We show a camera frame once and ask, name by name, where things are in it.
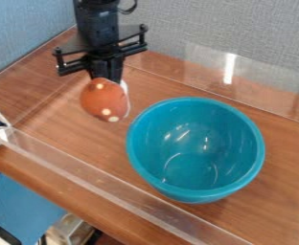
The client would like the brown and white toy mushroom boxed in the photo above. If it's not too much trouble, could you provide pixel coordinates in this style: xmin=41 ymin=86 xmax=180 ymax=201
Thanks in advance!
xmin=79 ymin=78 xmax=130 ymax=123

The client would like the grey metal frame piece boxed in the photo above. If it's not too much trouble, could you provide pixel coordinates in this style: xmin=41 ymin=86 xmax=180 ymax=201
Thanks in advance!
xmin=45 ymin=213 xmax=94 ymax=245

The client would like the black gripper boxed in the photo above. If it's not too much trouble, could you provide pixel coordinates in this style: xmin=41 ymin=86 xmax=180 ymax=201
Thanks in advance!
xmin=51 ymin=24 xmax=148 ymax=83

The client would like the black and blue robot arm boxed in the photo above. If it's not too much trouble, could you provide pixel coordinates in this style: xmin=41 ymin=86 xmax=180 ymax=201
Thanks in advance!
xmin=51 ymin=0 xmax=148 ymax=83

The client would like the blue plastic bowl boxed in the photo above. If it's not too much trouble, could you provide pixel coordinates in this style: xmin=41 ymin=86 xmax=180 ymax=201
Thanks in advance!
xmin=126 ymin=97 xmax=265 ymax=204

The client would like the clear acrylic table barrier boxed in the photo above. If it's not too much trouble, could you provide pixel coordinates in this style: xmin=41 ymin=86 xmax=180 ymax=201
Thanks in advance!
xmin=0 ymin=34 xmax=299 ymax=245

